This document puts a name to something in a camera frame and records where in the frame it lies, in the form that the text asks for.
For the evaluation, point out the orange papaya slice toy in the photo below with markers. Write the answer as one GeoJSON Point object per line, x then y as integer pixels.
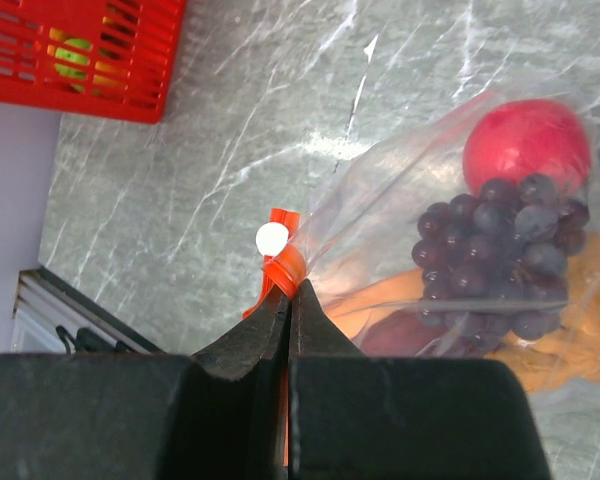
{"type": "Point", "coordinates": [379, 321]}

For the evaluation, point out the red plastic basket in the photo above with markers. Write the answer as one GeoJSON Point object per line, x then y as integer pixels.
{"type": "Point", "coordinates": [133, 53]}

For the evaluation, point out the aluminium rail frame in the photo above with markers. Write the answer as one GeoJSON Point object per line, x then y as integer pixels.
{"type": "Point", "coordinates": [50, 316]}

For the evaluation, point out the green guava toy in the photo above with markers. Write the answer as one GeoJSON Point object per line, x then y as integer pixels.
{"type": "Point", "coordinates": [72, 58]}

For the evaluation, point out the red apple toy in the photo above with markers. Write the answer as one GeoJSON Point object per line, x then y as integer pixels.
{"type": "Point", "coordinates": [524, 137]}

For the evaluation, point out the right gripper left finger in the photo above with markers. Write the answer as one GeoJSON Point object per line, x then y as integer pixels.
{"type": "Point", "coordinates": [215, 414]}

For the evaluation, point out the clear zip bag orange zipper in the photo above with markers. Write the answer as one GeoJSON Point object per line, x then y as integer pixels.
{"type": "Point", "coordinates": [362, 227]}

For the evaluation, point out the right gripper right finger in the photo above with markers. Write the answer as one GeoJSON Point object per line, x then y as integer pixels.
{"type": "Point", "coordinates": [358, 417]}

